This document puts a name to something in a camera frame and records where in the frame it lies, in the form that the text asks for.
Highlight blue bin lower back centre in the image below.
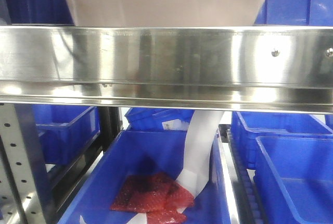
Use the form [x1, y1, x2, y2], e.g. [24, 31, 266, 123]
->
[125, 107, 195, 131]

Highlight blue bin lower right back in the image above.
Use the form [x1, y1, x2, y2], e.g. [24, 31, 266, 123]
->
[231, 111, 332, 170]

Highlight blue bin lower left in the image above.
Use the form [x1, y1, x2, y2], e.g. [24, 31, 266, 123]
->
[32, 104, 100, 165]

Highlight blue bin lower right front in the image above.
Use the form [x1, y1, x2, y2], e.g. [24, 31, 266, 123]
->
[254, 136, 332, 223]

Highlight blue bin upper right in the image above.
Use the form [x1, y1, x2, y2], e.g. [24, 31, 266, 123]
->
[255, 0, 332, 26]

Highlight perforated steel shelf upright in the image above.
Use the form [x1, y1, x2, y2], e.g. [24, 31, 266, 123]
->
[1, 103, 56, 223]

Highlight red bubble wrap sheet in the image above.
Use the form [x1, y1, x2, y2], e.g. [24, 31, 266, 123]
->
[110, 172, 195, 223]

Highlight stainless steel shelf rail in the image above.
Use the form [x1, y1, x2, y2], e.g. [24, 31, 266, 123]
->
[1, 25, 332, 114]

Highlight black roller track rail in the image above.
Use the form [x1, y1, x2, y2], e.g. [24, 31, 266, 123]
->
[219, 124, 267, 223]

